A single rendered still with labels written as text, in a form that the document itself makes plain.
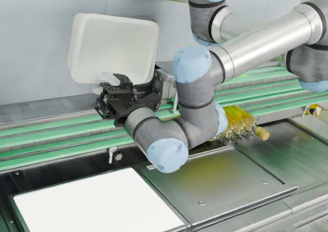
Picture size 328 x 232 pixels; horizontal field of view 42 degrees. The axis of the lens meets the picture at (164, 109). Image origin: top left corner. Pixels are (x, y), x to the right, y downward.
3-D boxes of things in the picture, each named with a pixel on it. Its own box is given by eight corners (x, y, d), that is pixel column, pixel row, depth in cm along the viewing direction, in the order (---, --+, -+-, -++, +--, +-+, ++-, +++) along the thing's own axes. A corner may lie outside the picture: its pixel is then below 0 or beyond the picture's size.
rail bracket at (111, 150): (94, 152, 150) (112, 172, 141) (95, 135, 147) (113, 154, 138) (104, 149, 152) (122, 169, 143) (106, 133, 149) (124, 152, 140)
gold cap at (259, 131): (252, 133, 156) (261, 139, 153) (257, 125, 155) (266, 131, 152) (257, 135, 158) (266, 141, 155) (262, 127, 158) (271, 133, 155)
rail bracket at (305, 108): (286, 110, 205) (308, 123, 195) (290, 98, 202) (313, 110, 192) (292, 109, 207) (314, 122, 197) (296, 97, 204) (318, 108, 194)
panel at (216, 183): (6, 203, 126) (47, 286, 102) (6, 195, 125) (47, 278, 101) (232, 145, 175) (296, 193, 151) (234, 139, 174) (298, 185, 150)
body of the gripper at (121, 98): (99, 79, 100) (122, 106, 92) (130, 79, 105) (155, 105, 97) (92, 107, 104) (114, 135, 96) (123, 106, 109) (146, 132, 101)
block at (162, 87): (150, 92, 160) (160, 100, 155) (153, 68, 156) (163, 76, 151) (157, 91, 162) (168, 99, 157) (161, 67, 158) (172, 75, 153)
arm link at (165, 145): (194, 164, 91) (159, 182, 88) (166, 134, 98) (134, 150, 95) (192, 138, 86) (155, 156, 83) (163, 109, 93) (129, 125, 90)
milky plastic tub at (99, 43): (67, 3, 104) (82, 12, 98) (143, 14, 118) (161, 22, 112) (56, 70, 110) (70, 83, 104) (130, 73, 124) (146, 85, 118)
